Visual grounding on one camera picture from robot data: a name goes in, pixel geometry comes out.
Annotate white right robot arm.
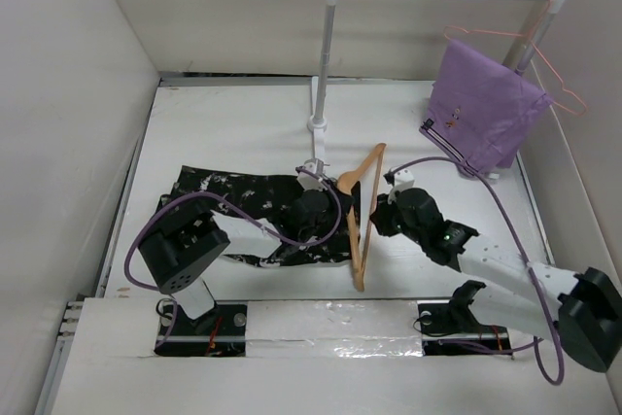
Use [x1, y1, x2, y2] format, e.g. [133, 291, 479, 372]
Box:
[370, 189, 621, 373]

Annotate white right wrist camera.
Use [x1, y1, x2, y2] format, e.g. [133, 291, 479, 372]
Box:
[384, 168, 415, 204]

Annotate pink wire hanger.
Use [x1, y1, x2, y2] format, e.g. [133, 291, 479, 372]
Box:
[442, 0, 589, 118]

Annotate white silver clothes rack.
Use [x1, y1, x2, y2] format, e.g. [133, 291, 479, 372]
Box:
[307, 0, 567, 160]

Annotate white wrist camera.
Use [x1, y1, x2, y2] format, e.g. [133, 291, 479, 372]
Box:
[295, 158, 328, 191]
[384, 168, 415, 204]

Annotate wooden hanger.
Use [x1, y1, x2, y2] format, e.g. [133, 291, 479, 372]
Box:
[337, 142, 388, 293]

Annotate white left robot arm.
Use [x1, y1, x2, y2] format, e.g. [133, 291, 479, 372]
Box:
[134, 189, 353, 334]

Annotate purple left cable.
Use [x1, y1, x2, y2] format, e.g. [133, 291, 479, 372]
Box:
[124, 166, 344, 353]

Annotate silver tape strip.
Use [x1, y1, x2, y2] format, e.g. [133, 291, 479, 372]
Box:
[245, 300, 424, 359]

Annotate purple cable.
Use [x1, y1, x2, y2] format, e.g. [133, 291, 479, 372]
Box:
[124, 166, 344, 353]
[388, 156, 566, 385]

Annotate purple garment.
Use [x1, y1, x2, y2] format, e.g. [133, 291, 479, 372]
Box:
[420, 40, 553, 178]

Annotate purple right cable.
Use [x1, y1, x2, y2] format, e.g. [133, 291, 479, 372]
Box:
[388, 156, 566, 385]

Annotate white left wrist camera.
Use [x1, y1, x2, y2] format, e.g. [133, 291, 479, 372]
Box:
[295, 158, 328, 191]

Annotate black white patterned trousers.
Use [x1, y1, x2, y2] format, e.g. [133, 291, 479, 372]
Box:
[157, 166, 351, 267]

